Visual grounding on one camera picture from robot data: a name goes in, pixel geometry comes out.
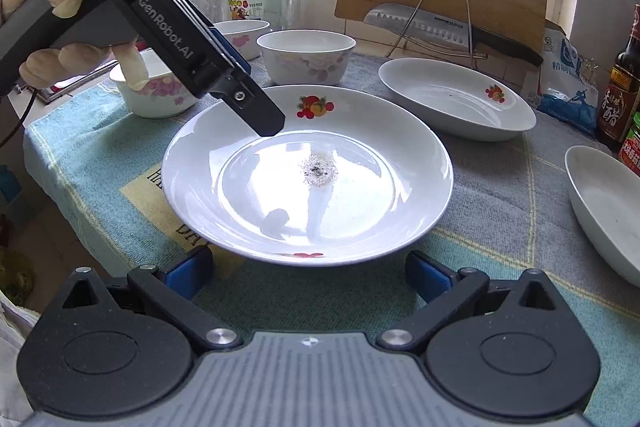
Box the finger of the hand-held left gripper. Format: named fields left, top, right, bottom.
left=207, top=27, right=252, bottom=75
left=196, top=73, right=287, bottom=138

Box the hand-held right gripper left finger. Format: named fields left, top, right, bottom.
left=62, top=244, right=241, bottom=354

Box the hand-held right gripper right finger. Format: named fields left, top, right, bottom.
left=377, top=249, right=558, bottom=353

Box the white floral bowl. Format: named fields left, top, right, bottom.
left=212, top=19, right=272, bottom=62
left=109, top=49, right=201, bottom=119
left=256, top=29, right=357, bottom=88

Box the round white fruit-print plate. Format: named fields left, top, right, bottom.
left=161, top=84, right=455, bottom=268

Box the oval white fruit-print plate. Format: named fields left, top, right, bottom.
left=377, top=57, right=538, bottom=142

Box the grey checked cloth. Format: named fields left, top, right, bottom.
left=22, top=52, right=640, bottom=427

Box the steel sink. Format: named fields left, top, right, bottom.
left=37, top=59, right=121, bottom=104

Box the blue and white salt bag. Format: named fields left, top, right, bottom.
left=520, top=19, right=601, bottom=138

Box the red-labelled jar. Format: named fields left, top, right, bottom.
left=617, top=112, right=640, bottom=180

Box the dark sauce bottle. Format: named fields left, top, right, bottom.
left=596, top=4, right=640, bottom=152

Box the black cable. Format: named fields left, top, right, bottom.
left=0, top=82, right=40, bottom=148

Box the black-handled kitchen knife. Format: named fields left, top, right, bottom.
left=362, top=4, right=545, bottom=68

